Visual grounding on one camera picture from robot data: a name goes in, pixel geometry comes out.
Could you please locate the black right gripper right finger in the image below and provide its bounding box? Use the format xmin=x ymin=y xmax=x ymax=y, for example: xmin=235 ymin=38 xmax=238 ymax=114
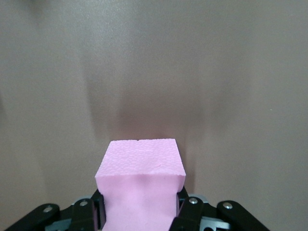
xmin=169 ymin=186 xmax=268 ymax=231

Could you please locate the brown table mat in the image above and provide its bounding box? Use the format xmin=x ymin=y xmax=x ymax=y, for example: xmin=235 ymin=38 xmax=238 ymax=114
xmin=0 ymin=0 xmax=308 ymax=231

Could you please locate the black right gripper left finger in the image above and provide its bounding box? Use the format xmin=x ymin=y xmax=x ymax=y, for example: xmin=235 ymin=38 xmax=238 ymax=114
xmin=4 ymin=189 xmax=107 ymax=231

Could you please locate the pink foam cube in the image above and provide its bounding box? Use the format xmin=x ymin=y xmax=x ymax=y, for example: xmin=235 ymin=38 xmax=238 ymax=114
xmin=94 ymin=138 xmax=187 ymax=231

